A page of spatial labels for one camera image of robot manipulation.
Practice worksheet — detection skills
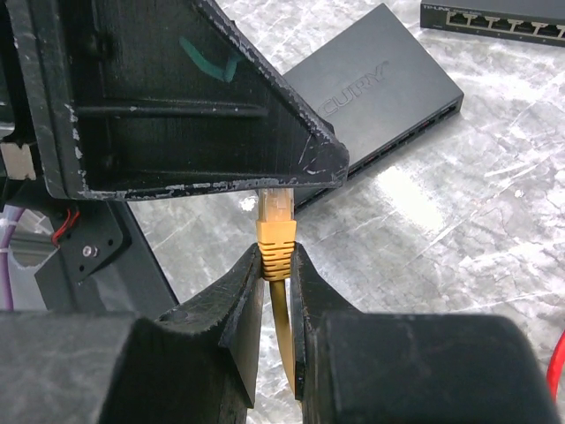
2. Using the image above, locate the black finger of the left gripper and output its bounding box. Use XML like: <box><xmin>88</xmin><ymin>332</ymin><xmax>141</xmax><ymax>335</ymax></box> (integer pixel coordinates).
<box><xmin>6</xmin><ymin>1</ymin><xmax>349</xmax><ymax>201</ymax></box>

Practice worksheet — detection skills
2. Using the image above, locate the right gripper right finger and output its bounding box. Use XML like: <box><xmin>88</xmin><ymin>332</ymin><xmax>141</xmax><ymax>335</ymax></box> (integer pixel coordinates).
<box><xmin>290</xmin><ymin>246</ymin><xmax>560</xmax><ymax>423</ymax></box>

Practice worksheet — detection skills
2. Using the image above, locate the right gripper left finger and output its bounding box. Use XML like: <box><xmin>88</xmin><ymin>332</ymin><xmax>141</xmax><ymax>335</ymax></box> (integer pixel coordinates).
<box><xmin>1</xmin><ymin>245</ymin><xmax>263</xmax><ymax>423</ymax></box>

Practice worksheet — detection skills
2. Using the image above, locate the yellow ethernet cable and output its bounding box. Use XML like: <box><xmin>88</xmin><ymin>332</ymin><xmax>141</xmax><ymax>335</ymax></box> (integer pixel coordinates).
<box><xmin>255</xmin><ymin>187</ymin><xmax>304</xmax><ymax>403</ymax></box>

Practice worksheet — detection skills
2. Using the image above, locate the red ethernet cable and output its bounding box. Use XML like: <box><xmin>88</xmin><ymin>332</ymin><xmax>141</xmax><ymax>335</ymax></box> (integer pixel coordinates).
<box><xmin>546</xmin><ymin>329</ymin><xmax>565</xmax><ymax>403</ymax></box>

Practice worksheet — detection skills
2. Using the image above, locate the black network switch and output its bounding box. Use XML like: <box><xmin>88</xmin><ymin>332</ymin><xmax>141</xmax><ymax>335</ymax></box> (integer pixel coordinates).
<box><xmin>420</xmin><ymin>0</ymin><xmax>564</xmax><ymax>47</ymax></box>
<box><xmin>280</xmin><ymin>3</ymin><xmax>465</xmax><ymax>209</ymax></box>

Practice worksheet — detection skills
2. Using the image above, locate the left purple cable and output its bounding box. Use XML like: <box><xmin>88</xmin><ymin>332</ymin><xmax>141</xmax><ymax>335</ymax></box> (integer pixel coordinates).
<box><xmin>0</xmin><ymin>207</ymin><xmax>27</xmax><ymax>313</ymax></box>

